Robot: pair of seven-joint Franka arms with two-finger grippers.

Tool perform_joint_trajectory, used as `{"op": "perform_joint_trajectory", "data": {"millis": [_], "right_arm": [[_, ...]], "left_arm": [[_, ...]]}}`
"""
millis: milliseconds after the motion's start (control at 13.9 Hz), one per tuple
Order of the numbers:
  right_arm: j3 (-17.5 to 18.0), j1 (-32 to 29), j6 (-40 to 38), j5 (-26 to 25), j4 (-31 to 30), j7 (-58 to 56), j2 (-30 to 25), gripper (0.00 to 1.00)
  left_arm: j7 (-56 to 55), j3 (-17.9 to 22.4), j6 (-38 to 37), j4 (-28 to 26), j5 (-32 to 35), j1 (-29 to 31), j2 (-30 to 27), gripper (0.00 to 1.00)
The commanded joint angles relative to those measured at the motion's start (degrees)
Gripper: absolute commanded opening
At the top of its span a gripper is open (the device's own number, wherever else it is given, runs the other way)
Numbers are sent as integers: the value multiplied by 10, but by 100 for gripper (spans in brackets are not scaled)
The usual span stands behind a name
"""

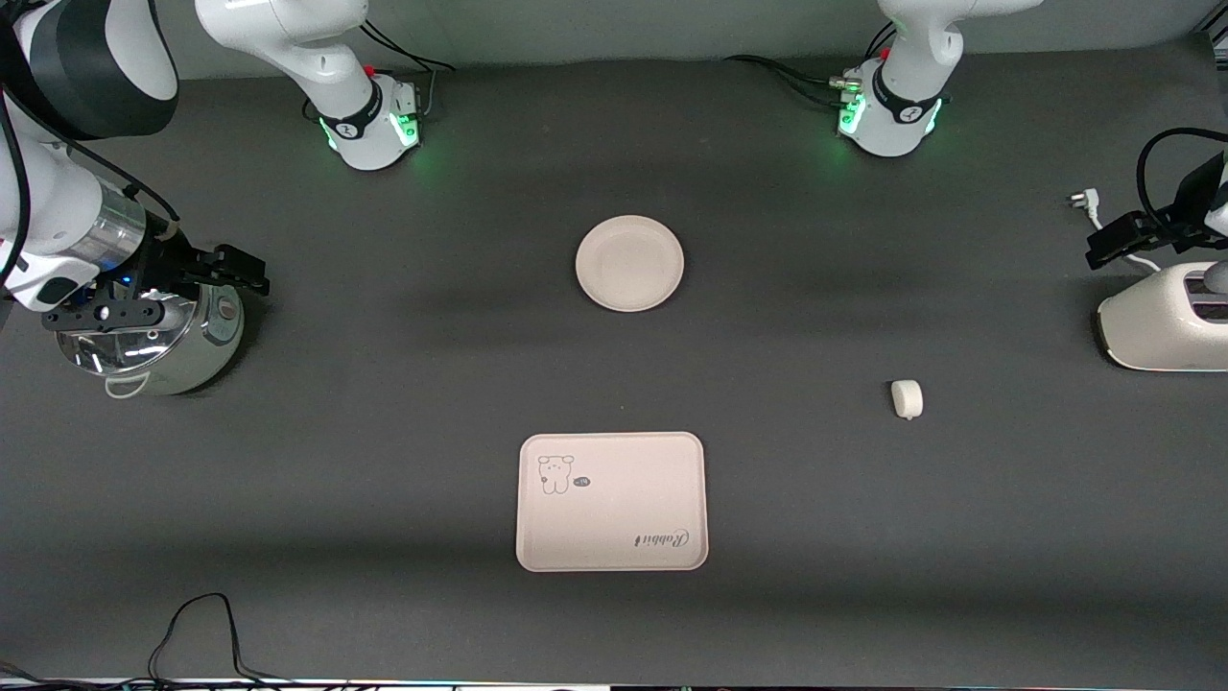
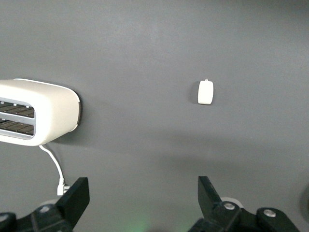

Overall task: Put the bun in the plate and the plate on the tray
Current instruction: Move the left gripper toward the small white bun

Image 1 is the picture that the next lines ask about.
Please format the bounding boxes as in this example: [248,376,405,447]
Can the white power plug cord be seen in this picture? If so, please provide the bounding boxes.
[1068,190,1164,274]

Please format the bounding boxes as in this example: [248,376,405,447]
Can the round beige plate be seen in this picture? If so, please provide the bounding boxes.
[576,215,685,313]

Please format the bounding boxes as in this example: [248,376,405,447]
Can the beige rectangular rabbit tray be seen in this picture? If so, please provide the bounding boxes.
[516,432,709,573]

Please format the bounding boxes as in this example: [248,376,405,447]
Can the white toaster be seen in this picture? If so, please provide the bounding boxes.
[1097,261,1228,372]

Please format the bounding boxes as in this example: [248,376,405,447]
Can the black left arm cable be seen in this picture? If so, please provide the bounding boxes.
[1137,128,1228,233]

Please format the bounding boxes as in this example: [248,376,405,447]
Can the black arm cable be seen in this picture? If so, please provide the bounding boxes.
[1137,128,1228,233]
[0,86,180,289]

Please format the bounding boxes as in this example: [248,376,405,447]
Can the thin black looped cable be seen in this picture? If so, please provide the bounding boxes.
[0,592,289,687]

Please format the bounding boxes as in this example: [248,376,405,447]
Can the black arm base cables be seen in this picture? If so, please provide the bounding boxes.
[350,19,458,121]
[724,24,898,111]

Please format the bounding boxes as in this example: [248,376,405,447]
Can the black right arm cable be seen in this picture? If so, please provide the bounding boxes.
[0,86,180,289]

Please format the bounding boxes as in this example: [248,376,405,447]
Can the black right arm base cables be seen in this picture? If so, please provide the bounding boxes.
[350,19,458,121]

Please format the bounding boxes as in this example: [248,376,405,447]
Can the steel pot with glass lid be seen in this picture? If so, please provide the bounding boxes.
[53,283,246,399]

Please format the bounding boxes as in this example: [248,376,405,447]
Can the black left arm base cables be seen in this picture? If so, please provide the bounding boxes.
[724,24,898,111]

